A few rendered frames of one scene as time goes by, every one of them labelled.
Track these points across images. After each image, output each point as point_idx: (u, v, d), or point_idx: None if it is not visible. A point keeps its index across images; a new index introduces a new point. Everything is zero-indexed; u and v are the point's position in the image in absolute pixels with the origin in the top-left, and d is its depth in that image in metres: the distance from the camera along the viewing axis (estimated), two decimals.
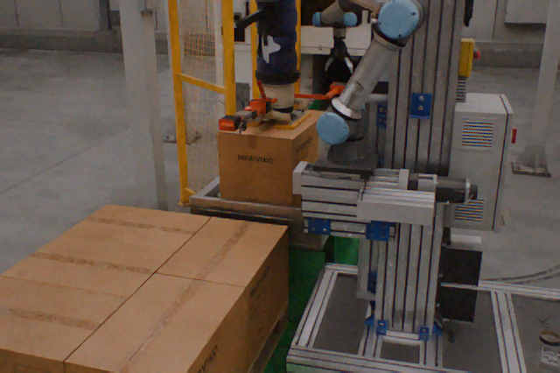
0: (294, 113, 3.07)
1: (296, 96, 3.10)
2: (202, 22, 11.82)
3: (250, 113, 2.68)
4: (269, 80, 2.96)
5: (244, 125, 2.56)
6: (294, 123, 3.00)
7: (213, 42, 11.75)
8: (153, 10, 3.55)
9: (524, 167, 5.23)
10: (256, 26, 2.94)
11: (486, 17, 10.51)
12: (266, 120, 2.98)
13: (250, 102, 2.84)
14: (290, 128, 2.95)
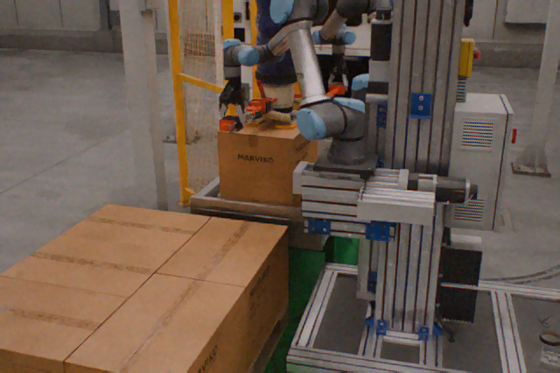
0: (294, 113, 3.08)
1: (296, 96, 3.11)
2: (202, 22, 11.82)
3: (250, 113, 2.69)
4: (269, 80, 2.97)
5: (240, 125, 2.57)
6: (294, 123, 3.01)
7: (213, 42, 11.75)
8: (153, 10, 3.55)
9: (524, 167, 5.23)
10: (256, 26, 2.94)
11: (486, 17, 10.51)
12: (266, 120, 2.99)
13: (250, 102, 2.85)
14: (290, 128, 2.96)
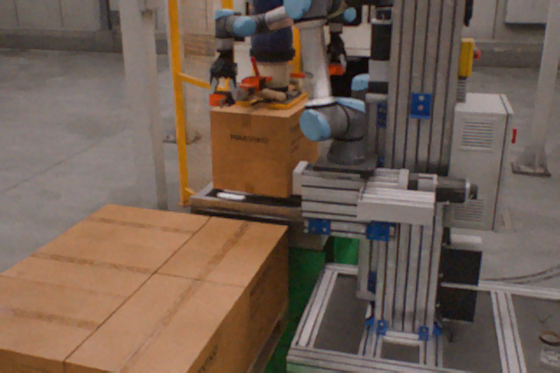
0: (290, 93, 2.96)
1: (291, 75, 2.98)
2: (202, 22, 11.82)
3: (243, 89, 2.57)
4: (263, 57, 2.85)
5: (232, 101, 2.44)
6: (290, 102, 2.88)
7: (213, 42, 11.75)
8: (153, 10, 3.55)
9: (524, 167, 5.23)
10: (250, 1, 2.83)
11: (486, 17, 10.51)
12: (260, 99, 2.86)
13: (243, 80, 2.73)
14: (285, 107, 2.83)
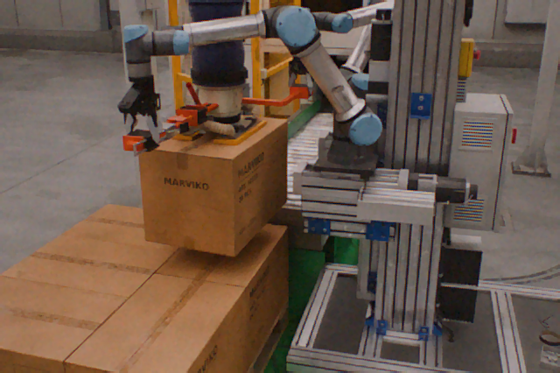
0: (241, 123, 2.39)
1: (244, 102, 2.42)
2: None
3: (172, 125, 2.00)
4: (206, 80, 2.28)
5: (152, 144, 1.88)
6: (240, 137, 2.32)
7: None
8: (153, 10, 3.55)
9: (524, 167, 5.23)
10: (189, 10, 2.25)
11: (486, 17, 10.51)
12: (202, 132, 2.30)
13: (178, 110, 2.16)
14: (234, 144, 2.27)
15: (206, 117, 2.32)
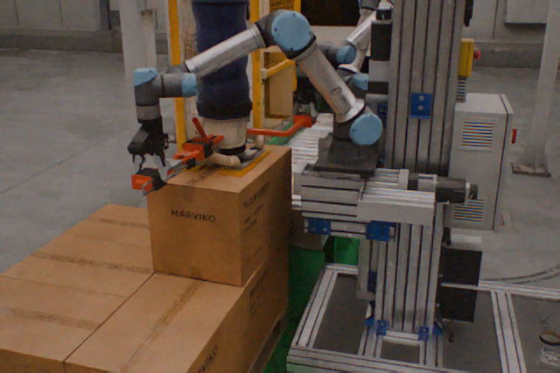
0: (246, 154, 2.43)
1: (248, 132, 2.46)
2: None
3: (179, 162, 2.04)
4: (212, 113, 2.32)
5: (160, 182, 1.92)
6: (245, 168, 2.36)
7: None
8: (153, 10, 3.55)
9: (524, 167, 5.23)
10: (194, 45, 2.30)
11: (486, 17, 10.51)
12: (208, 164, 2.34)
13: (185, 144, 2.20)
14: (239, 175, 2.31)
15: (213, 149, 2.36)
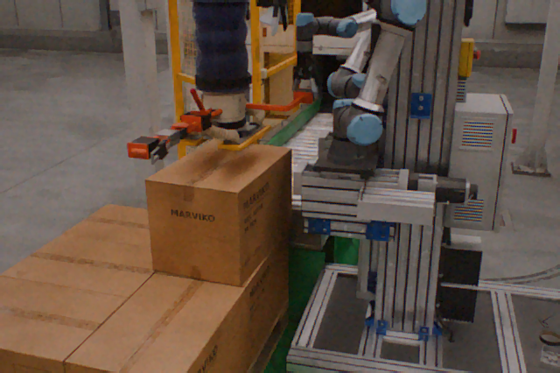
0: (245, 129, 2.40)
1: (248, 107, 2.42)
2: None
3: (177, 132, 2.01)
4: (210, 86, 2.29)
5: (164, 151, 1.88)
6: (244, 142, 2.32)
7: None
8: (153, 10, 3.55)
9: (524, 167, 5.23)
10: (193, 17, 2.26)
11: (486, 17, 10.51)
12: (206, 138, 2.30)
13: (182, 116, 2.17)
14: (238, 149, 2.27)
15: (211, 123, 2.33)
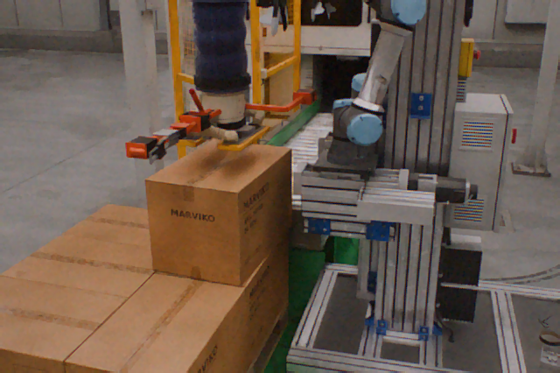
0: (244, 129, 2.39)
1: (248, 108, 2.42)
2: None
3: (175, 132, 2.00)
4: (209, 86, 2.28)
5: (162, 151, 1.87)
6: (243, 143, 2.31)
7: None
8: (153, 10, 3.55)
9: (524, 167, 5.23)
10: (192, 17, 2.25)
11: (486, 17, 10.51)
12: (206, 138, 2.30)
13: (181, 116, 2.16)
14: (237, 149, 2.27)
15: (210, 123, 2.32)
